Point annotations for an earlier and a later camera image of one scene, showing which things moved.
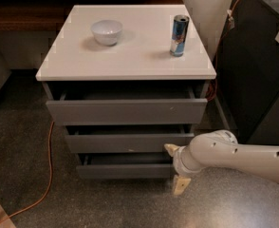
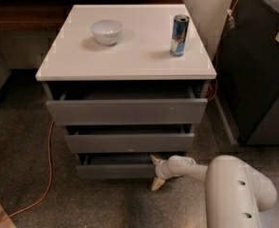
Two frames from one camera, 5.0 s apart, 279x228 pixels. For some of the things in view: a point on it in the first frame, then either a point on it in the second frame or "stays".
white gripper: (178, 161) → (161, 169)
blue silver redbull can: (179, 35) stays
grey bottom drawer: (124, 166) stays
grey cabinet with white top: (130, 83) stays
